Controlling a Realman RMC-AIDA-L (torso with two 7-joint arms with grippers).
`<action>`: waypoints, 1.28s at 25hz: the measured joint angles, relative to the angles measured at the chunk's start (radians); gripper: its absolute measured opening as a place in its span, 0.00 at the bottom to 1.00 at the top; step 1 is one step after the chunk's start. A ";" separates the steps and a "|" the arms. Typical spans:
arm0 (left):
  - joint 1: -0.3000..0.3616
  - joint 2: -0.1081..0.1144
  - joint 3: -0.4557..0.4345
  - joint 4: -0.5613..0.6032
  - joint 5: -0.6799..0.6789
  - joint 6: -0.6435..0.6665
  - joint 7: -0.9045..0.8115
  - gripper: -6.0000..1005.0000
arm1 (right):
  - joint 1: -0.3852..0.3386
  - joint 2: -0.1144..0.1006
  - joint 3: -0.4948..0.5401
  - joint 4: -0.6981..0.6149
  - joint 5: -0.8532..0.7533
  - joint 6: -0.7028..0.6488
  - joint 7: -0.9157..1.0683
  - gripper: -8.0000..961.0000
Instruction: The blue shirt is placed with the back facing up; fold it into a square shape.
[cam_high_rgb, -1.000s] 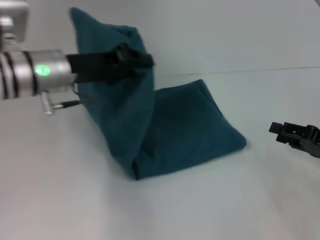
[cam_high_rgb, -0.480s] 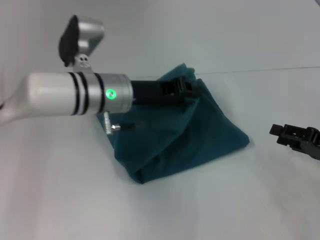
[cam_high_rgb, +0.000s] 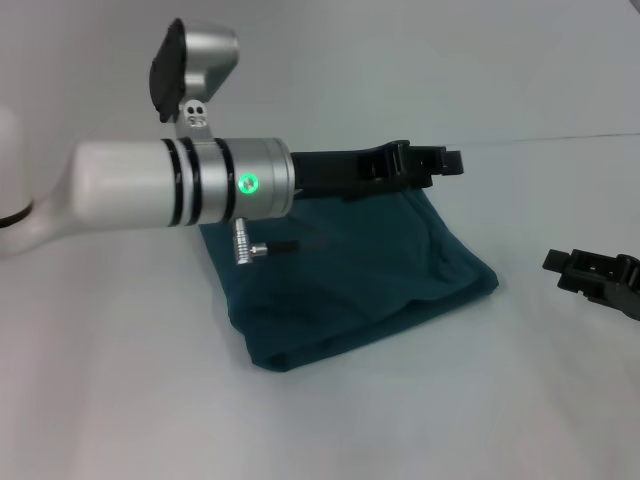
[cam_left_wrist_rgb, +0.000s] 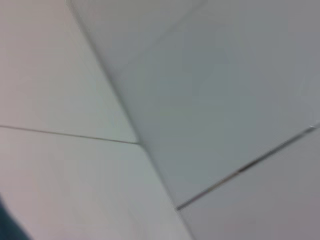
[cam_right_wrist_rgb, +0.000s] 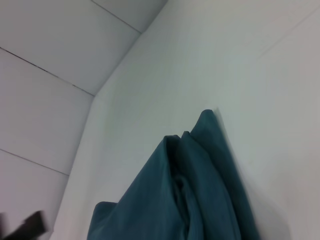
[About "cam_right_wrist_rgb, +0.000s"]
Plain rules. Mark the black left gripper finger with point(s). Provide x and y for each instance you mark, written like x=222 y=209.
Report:
x=32 y=225

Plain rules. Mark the blue t-shirt with white print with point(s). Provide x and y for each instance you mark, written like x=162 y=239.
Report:
x=190 y=190

